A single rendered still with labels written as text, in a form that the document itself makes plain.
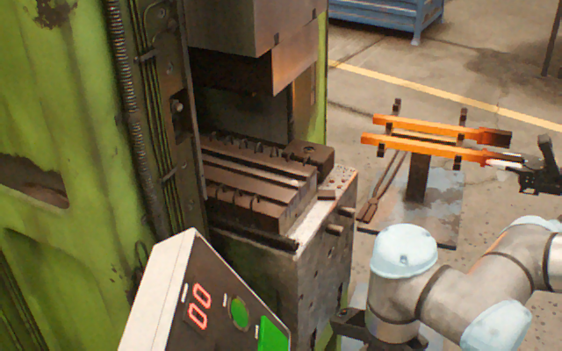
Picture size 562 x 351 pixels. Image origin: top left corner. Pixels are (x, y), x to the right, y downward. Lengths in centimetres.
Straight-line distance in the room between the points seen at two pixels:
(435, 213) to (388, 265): 105
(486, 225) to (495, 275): 212
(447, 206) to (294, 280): 69
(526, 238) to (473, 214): 212
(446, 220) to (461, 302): 104
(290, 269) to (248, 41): 52
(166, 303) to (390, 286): 28
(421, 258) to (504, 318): 11
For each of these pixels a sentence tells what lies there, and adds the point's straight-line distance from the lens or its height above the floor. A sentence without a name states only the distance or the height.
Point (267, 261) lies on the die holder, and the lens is 117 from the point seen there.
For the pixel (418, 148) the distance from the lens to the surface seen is 144.
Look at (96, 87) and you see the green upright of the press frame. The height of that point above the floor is 139.
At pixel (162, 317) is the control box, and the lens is 67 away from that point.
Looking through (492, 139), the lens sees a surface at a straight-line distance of 156.
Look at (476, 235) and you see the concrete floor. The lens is 267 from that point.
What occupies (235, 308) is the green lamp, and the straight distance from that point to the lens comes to 78.
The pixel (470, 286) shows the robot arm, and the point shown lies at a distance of 61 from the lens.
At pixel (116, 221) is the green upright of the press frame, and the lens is 90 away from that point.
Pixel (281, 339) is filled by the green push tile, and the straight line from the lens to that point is 87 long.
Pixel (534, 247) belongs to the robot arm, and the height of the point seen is 128.
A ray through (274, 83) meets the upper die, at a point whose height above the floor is 130.
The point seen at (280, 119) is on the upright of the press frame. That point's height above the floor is 100.
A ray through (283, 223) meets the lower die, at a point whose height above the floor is 95.
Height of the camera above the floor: 170
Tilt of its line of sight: 34 degrees down
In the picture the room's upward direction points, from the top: 1 degrees counter-clockwise
